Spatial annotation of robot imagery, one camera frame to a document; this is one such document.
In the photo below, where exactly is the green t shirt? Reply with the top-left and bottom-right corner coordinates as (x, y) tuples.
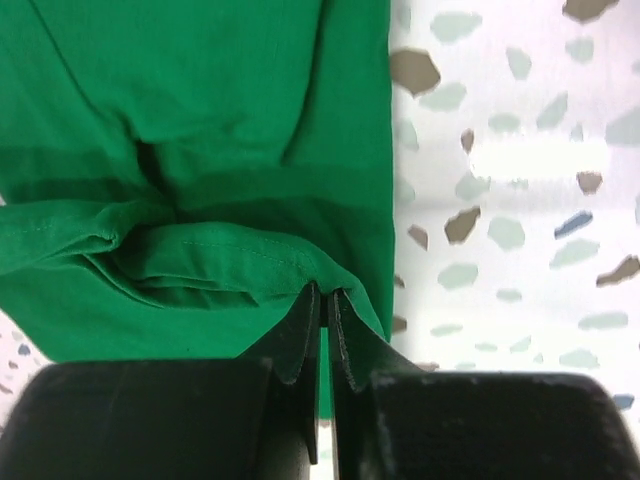
(0, 0), (399, 420)

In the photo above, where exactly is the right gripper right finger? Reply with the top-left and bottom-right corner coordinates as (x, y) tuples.
(328, 290), (429, 479)

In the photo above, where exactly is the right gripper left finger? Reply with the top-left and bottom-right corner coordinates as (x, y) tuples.
(241, 283), (321, 479)

